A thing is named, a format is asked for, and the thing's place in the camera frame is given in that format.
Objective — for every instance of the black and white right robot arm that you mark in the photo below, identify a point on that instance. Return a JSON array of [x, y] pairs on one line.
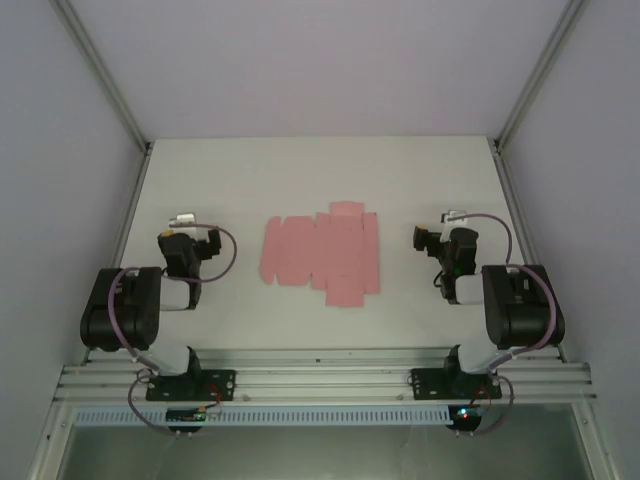
[[525, 320]]

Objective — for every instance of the aluminium table side rail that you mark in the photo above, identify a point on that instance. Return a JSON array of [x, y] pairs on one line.
[[122, 225], [517, 200]]

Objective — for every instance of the slim aluminium rail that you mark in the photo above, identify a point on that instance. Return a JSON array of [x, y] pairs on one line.
[[350, 356]]

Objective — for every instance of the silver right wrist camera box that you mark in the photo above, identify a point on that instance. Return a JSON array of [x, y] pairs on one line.
[[450, 216]]

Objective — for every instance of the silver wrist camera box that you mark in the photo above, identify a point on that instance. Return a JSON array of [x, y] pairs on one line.
[[450, 216], [182, 219]]

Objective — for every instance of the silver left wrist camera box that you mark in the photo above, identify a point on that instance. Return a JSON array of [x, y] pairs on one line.
[[182, 219]]

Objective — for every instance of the wide grooved aluminium rail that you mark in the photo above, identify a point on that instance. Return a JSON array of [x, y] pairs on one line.
[[320, 382]]

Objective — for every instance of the pink paper box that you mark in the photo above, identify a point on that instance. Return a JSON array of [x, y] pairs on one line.
[[320, 250]]

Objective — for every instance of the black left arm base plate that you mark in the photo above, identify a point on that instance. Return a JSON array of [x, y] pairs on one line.
[[220, 385]]

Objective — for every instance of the aluminium lower frame leg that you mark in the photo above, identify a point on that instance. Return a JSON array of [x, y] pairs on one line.
[[592, 440], [47, 445]]

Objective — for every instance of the aluminium frame post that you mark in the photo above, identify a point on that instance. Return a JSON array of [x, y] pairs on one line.
[[537, 75], [106, 75]]

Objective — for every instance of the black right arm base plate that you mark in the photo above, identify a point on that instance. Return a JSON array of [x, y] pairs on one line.
[[427, 385]]

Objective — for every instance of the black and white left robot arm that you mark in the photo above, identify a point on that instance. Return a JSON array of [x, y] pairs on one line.
[[137, 310]]

